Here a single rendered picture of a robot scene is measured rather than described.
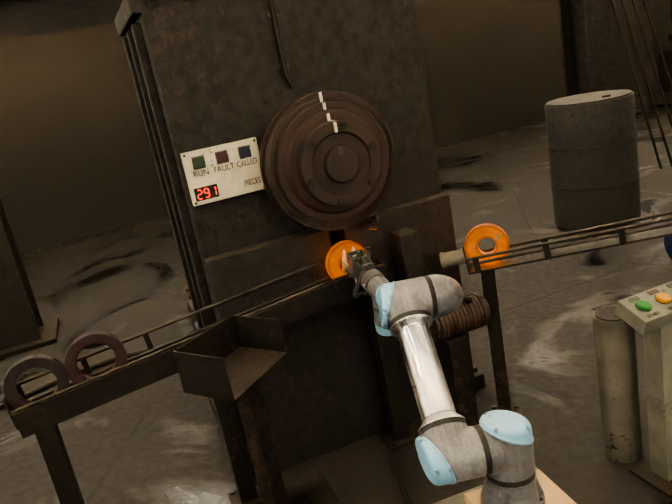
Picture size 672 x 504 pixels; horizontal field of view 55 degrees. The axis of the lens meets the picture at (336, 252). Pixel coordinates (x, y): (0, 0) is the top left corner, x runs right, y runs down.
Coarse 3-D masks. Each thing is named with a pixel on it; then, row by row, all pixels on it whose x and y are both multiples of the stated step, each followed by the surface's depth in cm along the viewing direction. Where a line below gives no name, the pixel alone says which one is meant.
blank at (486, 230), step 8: (480, 224) 235; (488, 224) 233; (472, 232) 234; (480, 232) 234; (488, 232) 233; (496, 232) 232; (504, 232) 233; (472, 240) 235; (496, 240) 233; (504, 240) 232; (472, 248) 236; (496, 248) 234; (504, 248) 233; (472, 256) 237; (496, 256) 235; (480, 264) 237; (488, 264) 237; (496, 264) 236
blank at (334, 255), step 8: (344, 240) 234; (336, 248) 230; (344, 248) 231; (360, 248) 234; (328, 256) 231; (336, 256) 231; (328, 264) 230; (336, 264) 231; (328, 272) 232; (336, 272) 232
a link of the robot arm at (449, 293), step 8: (432, 280) 173; (440, 280) 173; (448, 280) 174; (440, 288) 171; (448, 288) 172; (456, 288) 174; (440, 296) 171; (448, 296) 171; (456, 296) 173; (440, 304) 171; (448, 304) 172; (456, 304) 174; (440, 312) 172; (448, 312) 174
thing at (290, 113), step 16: (336, 96) 216; (352, 96) 218; (288, 112) 211; (368, 112) 221; (272, 128) 215; (384, 128) 225; (272, 144) 211; (272, 160) 212; (272, 176) 213; (272, 192) 214; (384, 192) 229; (288, 208) 218; (368, 208) 228; (304, 224) 221; (320, 224) 223; (336, 224) 225; (352, 224) 227
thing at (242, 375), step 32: (224, 320) 208; (256, 320) 205; (192, 352) 197; (224, 352) 208; (256, 352) 207; (192, 384) 191; (224, 384) 183; (256, 384) 202; (256, 416) 202; (256, 448) 205
